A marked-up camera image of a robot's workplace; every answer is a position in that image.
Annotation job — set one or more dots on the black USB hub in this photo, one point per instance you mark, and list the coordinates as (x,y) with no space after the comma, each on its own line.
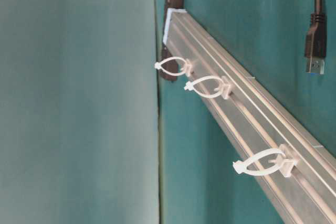
(172,65)

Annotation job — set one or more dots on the aluminium extrusion rail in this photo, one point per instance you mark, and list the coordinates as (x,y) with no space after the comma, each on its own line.
(295,171)

